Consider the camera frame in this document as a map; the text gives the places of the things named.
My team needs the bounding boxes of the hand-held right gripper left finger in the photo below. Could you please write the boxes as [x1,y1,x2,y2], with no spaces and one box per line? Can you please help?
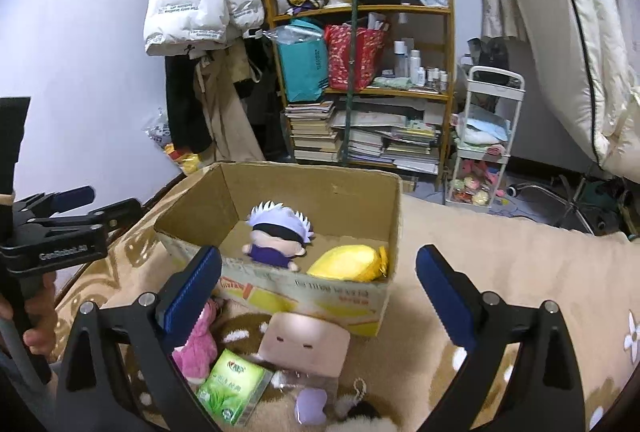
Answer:
[55,244,223,432]

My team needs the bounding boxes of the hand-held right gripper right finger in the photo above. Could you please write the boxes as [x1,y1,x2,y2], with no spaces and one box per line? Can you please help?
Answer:
[415,244,586,432]

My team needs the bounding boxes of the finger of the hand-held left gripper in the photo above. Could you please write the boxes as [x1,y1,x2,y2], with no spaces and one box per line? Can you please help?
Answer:
[11,185,97,219]
[30,198,144,235]

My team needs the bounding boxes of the pink plush toy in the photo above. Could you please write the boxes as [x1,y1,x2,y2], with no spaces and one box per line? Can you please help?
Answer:
[171,298,219,384]

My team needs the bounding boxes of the white-haired plush doll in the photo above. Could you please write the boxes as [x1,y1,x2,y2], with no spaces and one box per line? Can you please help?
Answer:
[244,200,310,273]

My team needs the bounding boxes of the yellow plush toy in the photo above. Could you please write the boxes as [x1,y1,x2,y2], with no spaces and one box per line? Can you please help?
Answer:
[306,244,390,284]

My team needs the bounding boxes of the cardboard box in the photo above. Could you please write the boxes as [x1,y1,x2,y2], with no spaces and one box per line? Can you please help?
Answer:
[154,162,405,339]

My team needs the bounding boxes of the pale pink square plush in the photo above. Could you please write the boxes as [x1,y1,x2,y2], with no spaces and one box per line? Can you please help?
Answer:
[257,312,352,376]

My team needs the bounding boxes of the person's left hand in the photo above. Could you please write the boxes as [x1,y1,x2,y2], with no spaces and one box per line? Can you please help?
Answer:
[0,269,59,356]

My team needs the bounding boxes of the green tissue packet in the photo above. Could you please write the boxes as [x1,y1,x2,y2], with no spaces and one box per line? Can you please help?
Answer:
[196,348,274,428]

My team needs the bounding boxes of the black hanging garment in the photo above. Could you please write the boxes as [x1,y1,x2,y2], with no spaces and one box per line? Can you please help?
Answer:
[165,51,214,156]

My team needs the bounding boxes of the clear plastic wrapper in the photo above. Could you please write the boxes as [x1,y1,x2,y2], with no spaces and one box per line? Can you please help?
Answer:
[269,368,337,402]

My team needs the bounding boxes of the beige hanging pants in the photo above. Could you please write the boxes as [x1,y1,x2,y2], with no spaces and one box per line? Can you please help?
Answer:
[194,46,267,164]

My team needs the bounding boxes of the metal chair base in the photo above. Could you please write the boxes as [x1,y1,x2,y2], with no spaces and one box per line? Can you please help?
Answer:
[514,161,610,237]

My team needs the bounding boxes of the white fluffy plush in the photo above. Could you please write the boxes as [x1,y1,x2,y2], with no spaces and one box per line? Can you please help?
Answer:
[320,415,407,432]

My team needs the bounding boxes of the pile of thin magazines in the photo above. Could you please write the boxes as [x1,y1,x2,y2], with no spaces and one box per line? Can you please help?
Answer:
[344,108,444,176]

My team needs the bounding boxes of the purple heart-shaped pad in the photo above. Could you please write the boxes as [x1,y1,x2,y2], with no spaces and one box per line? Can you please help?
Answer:
[294,387,330,426]

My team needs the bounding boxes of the stack of thick books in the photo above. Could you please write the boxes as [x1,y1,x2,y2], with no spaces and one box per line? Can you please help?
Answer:
[283,100,346,163]

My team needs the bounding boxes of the pale green cloth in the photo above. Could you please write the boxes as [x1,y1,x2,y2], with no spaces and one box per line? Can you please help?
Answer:
[372,75,414,91]

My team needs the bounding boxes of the white trolley cart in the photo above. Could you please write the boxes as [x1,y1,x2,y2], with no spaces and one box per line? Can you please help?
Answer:
[443,65,527,211]

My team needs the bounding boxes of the teal paper bag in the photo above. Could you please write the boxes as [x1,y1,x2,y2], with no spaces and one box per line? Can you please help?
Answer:
[271,19,330,103]

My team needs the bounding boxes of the row of white bottles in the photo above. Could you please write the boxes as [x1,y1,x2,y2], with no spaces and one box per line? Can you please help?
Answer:
[392,39,451,93]

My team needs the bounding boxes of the green pole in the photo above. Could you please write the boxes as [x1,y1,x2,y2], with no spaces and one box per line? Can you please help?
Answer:
[344,0,363,169]

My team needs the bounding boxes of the red patterned bag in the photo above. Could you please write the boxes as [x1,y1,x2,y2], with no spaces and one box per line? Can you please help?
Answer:
[323,24,389,92]

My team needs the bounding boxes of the cream duvet with black trim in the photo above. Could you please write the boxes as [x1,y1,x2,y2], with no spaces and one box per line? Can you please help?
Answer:
[495,0,640,178]

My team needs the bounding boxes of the wooden shelf rack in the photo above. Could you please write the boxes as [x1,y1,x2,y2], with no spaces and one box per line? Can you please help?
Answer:
[261,0,456,192]

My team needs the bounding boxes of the black fluffy keychain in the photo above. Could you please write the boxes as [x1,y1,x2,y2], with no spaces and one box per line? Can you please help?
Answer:
[333,377,389,421]

